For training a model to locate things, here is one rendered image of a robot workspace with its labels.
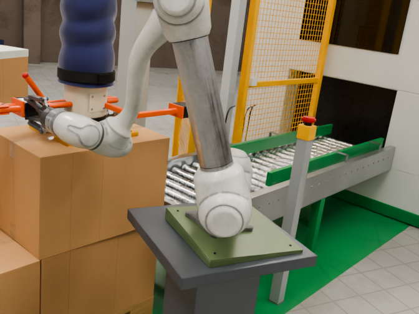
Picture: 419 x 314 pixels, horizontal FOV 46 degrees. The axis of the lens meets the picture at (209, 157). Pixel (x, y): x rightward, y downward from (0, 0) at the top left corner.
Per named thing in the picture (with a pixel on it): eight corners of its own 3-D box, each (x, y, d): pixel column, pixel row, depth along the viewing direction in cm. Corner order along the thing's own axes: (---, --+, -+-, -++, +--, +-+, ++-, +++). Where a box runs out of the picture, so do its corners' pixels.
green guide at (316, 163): (378, 147, 399) (380, 136, 397) (391, 151, 393) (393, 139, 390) (264, 185, 282) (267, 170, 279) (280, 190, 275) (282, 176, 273)
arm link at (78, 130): (45, 135, 161) (77, 145, 171) (72, 148, 151) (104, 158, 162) (58, 104, 161) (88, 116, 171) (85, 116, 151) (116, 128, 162)
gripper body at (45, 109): (45, 109, 164) (31, 103, 170) (45, 133, 167) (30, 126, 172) (65, 107, 170) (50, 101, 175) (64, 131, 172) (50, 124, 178)
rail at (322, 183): (384, 167, 399) (389, 145, 393) (390, 169, 395) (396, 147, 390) (186, 250, 229) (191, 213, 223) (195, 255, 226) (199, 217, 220)
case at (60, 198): (110, 192, 248) (115, 115, 236) (162, 222, 223) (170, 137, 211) (-9, 220, 205) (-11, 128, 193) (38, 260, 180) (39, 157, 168)
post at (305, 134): (274, 295, 274) (305, 122, 245) (284, 301, 270) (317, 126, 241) (267, 299, 269) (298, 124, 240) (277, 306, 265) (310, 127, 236)
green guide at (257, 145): (320, 131, 432) (322, 121, 429) (331, 134, 426) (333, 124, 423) (197, 159, 314) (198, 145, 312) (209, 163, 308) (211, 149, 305)
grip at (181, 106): (181, 112, 212) (183, 101, 211) (196, 117, 207) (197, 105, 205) (167, 114, 206) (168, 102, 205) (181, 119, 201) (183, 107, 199)
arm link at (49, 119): (52, 139, 163) (42, 134, 166) (75, 136, 170) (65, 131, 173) (52, 112, 160) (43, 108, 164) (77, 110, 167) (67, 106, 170)
